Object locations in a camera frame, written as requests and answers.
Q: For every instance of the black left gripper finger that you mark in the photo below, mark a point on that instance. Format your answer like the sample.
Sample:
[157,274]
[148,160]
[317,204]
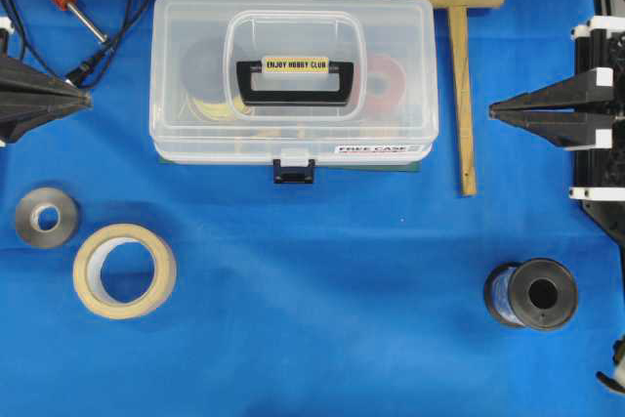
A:
[19,116]
[17,77]

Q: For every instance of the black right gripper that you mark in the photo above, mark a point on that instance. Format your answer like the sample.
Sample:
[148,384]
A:
[596,128]

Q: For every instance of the clear plastic tool box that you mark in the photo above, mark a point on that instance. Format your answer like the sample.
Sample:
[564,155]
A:
[196,45]

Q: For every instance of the red tape roll in box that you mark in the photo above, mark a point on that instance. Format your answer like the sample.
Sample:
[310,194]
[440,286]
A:
[386,85]

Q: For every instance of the yellow tape roll in box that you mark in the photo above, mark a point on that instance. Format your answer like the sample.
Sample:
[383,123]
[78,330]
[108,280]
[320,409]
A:
[217,111]

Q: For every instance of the dark blue box latch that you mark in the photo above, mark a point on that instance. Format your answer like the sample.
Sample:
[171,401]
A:
[293,174]

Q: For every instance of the small grey tape roll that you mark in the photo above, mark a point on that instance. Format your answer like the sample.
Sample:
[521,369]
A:
[46,218]

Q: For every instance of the beige masking tape roll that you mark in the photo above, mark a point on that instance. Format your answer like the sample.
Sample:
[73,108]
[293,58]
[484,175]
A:
[124,271]

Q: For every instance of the wooden mallet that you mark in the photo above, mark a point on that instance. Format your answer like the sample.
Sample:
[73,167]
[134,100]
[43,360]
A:
[457,15]

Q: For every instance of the blue cloth mat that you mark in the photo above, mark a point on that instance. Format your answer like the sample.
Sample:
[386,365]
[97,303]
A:
[360,294]

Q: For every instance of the black wire spool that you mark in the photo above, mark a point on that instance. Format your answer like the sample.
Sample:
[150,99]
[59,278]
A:
[539,294]

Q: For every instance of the black tool box handle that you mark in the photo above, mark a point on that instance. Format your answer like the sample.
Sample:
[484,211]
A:
[295,81]

